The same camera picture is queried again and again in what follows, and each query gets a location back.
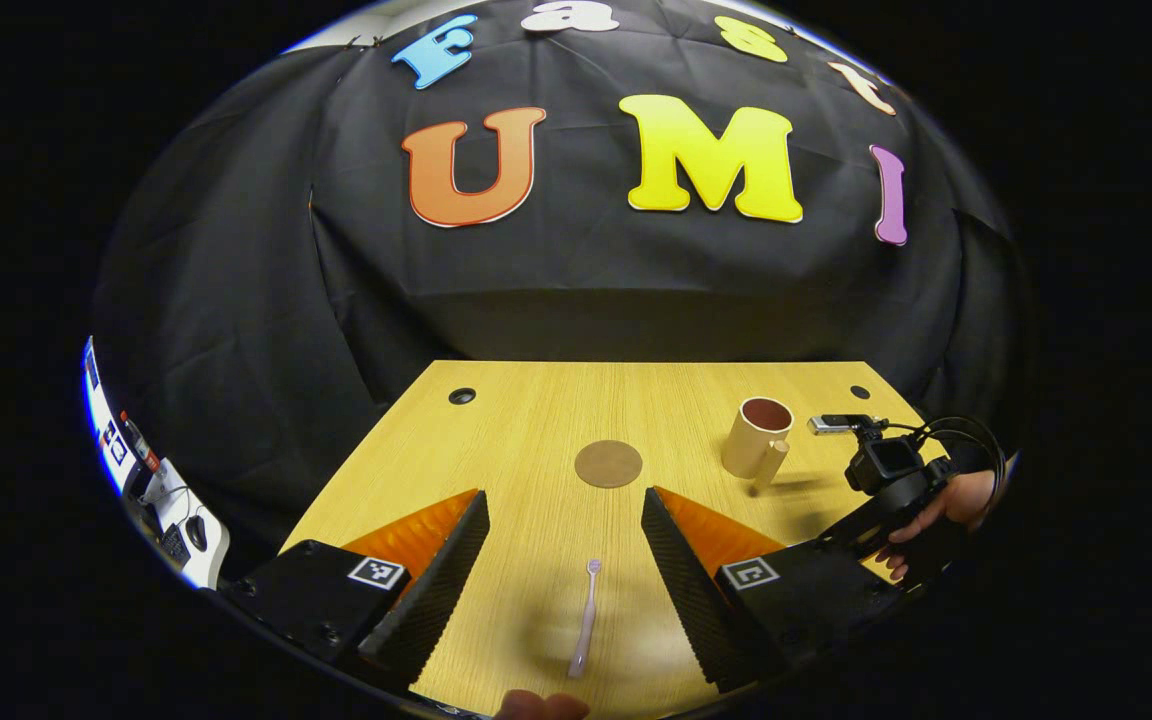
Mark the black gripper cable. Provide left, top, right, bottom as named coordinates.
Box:
left=911, top=415, right=1009, bottom=496

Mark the wooden desktop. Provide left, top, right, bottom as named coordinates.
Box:
left=276, top=360, right=947, bottom=720

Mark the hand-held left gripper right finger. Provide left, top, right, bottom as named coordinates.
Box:
left=641, top=487, right=902, bottom=696

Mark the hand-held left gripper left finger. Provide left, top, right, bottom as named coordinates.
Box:
left=221, top=488, right=492, bottom=696

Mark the beige cup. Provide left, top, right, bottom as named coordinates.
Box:
left=721, top=397, right=795, bottom=491

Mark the round brown coaster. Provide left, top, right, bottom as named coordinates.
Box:
left=575, top=440, right=644, bottom=490

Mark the black backdrop cloth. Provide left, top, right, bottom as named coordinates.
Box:
left=91, top=0, right=1027, bottom=571

